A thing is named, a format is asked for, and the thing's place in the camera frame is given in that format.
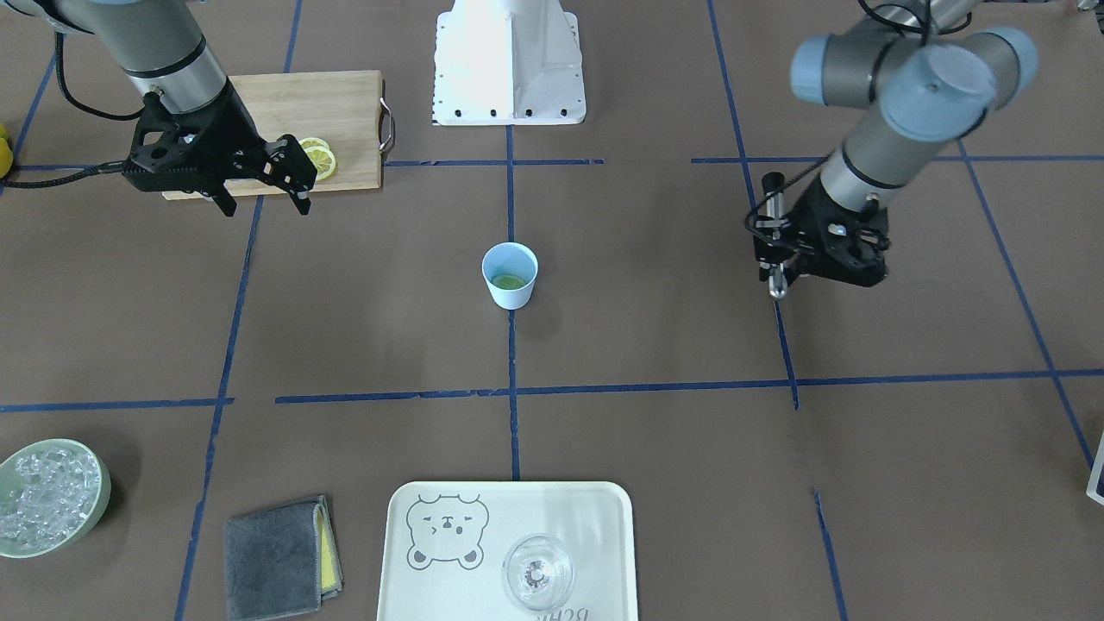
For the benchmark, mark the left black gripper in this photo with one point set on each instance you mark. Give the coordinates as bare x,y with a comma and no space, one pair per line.
809,216

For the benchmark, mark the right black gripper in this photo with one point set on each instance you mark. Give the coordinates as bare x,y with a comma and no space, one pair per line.
231,128

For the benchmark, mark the steel muddler black tip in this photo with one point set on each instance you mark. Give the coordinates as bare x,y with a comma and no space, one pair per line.
773,261

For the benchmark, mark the yellow lemon slice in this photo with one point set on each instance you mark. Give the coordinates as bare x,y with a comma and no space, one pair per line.
323,160

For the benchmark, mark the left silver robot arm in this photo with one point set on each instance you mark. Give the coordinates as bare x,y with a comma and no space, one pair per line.
919,89

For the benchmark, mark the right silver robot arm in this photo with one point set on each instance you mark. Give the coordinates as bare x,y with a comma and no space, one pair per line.
158,44

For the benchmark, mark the yellow lemon upper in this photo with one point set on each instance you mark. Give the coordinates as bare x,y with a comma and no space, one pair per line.
7,158

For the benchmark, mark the light blue plastic cup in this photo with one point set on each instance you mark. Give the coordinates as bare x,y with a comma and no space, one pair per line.
510,270

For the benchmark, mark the white cup rack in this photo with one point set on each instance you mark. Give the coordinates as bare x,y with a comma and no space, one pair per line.
1094,488

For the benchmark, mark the bamboo cutting board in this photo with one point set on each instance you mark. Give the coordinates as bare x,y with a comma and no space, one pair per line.
344,108

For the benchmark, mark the green bowl of ice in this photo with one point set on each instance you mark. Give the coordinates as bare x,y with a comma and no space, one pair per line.
54,492

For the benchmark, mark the grey folded cloth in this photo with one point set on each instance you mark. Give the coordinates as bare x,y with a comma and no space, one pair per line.
281,562

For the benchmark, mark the clear wine glass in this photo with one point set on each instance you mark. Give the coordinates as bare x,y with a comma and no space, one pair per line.
538,573

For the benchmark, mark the cream bear tray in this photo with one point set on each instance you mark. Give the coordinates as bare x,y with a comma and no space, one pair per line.
446,541

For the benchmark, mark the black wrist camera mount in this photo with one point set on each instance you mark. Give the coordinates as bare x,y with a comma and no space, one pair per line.
168,151

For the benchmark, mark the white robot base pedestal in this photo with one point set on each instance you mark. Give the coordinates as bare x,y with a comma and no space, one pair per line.
508,63

